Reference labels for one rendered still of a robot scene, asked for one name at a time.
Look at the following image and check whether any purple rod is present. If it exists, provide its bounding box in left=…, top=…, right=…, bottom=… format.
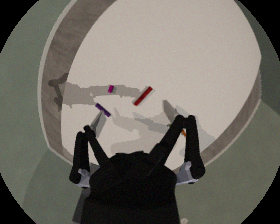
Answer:
left=95, top=103, right=111, bottom=117

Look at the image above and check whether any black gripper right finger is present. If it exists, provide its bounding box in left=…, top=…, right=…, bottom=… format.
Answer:
left=133, top=100, right=205, bottom=185

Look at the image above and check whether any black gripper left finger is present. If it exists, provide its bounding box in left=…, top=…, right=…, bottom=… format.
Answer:
left=69, top=110, right=120, bottom=189

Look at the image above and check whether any short magenta rod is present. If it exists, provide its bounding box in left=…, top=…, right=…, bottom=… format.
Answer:
left=108, top=85, right=114, bottom=93

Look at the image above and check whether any dark red rod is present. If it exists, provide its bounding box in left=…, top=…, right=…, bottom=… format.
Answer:
left=134, top=86, right=153, bottom=106

